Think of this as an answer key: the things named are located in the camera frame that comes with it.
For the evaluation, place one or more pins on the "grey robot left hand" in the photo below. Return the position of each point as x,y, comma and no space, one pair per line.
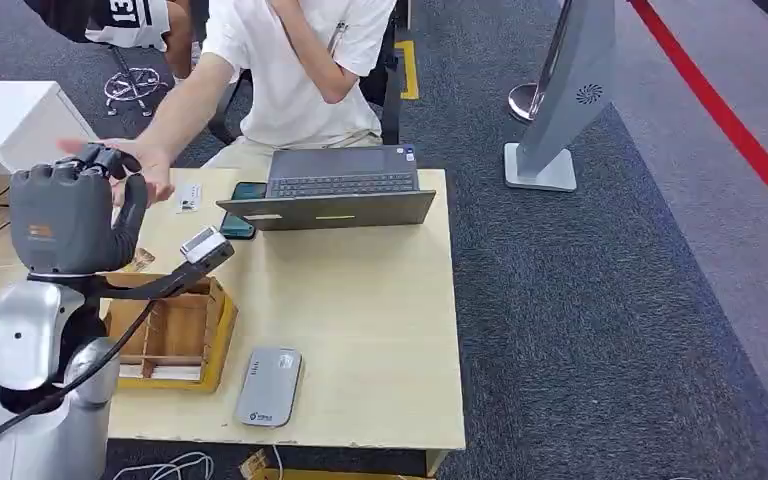
66,218

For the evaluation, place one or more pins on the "seated person's right hand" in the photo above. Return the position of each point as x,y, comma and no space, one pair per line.
155,172

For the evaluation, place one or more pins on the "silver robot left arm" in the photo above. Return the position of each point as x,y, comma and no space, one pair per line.
26,331

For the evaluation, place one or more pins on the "small white label card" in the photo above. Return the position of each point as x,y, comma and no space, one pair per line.
189,199

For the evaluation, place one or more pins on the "stool base with castors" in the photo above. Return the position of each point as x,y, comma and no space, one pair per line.
133,83

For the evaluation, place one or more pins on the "dark smartphone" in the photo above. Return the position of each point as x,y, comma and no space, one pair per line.
237,227

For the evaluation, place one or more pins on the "white cabinet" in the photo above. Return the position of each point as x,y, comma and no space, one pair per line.
6,119

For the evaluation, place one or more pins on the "standing person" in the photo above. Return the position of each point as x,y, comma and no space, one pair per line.
126,23

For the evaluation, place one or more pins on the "wooden card box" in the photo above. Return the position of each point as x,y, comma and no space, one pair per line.
185,324

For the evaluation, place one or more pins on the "seated person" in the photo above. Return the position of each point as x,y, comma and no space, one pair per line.
291,93

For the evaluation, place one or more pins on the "grey laptop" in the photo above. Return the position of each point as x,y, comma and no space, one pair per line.
341,169

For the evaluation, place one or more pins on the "grey card reader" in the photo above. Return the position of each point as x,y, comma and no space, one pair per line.
269,387

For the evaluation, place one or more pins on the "yellow floor tape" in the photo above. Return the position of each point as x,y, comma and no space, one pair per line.
410,66

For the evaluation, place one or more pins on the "grey kiosk stand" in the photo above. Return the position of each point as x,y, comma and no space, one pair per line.
573,79

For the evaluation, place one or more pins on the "red floor tape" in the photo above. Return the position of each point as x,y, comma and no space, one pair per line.
722,116

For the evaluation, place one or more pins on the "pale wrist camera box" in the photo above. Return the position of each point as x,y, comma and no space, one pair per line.
206,245

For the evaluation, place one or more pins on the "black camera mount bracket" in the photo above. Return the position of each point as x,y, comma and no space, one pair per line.
152,286

